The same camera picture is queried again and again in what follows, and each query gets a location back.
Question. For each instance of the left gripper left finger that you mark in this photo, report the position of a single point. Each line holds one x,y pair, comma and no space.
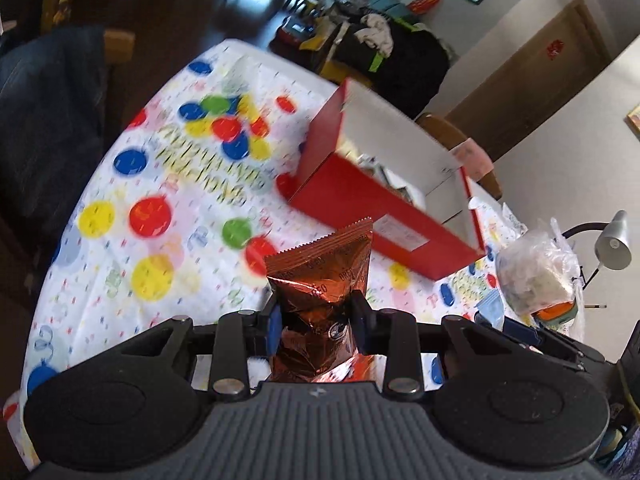
239,336

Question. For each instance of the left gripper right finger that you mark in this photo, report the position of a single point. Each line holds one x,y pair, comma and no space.
395,335

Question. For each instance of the copper foil snack bag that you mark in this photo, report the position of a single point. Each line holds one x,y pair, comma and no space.
312,284

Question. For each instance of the clear plastic bag of goods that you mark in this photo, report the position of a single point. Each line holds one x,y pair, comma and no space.
539,270

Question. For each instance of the balloon birthday tablecloth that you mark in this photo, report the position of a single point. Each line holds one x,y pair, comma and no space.
179,216

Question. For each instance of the silver desk lamp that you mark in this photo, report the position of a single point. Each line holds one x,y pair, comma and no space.
612,247

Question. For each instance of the red cardboard box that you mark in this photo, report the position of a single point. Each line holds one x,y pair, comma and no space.
363,158

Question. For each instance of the wooden chair with pink cloth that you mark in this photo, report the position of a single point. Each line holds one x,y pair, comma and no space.
476,162

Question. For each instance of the sofa with dark clothes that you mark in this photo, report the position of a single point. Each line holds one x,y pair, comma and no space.
403,63

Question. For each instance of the framed food picture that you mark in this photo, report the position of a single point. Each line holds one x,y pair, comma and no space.
632,120

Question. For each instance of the chair with dark jacket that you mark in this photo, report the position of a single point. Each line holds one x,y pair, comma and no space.
53,133

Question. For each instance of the wooden door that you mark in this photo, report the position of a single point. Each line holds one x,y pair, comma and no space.
535,82

